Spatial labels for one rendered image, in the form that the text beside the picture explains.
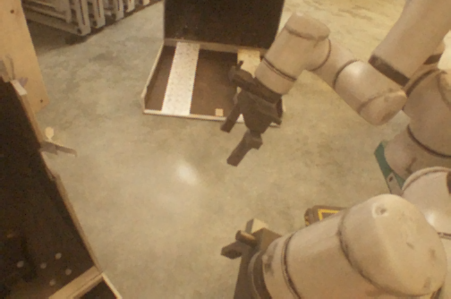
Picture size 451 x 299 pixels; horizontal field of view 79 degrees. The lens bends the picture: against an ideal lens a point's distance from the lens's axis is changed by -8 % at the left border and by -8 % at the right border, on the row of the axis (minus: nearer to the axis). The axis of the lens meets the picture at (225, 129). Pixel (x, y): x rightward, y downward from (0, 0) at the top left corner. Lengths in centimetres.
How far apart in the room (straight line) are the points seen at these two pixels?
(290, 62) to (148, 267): 107
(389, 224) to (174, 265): 120
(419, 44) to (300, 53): 21
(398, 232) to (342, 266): 5
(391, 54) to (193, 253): 114
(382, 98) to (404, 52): 9
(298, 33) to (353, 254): 44
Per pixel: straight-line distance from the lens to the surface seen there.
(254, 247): 43
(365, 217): 27
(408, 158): 92
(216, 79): 238
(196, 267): 139
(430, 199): 43
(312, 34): 61
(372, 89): 61
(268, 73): 62
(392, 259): 26
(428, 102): 86
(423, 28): 61
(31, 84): 216
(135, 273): 140
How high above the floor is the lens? 129
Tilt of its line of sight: 41 degrees down
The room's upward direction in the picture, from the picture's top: 9 degrees clockwise
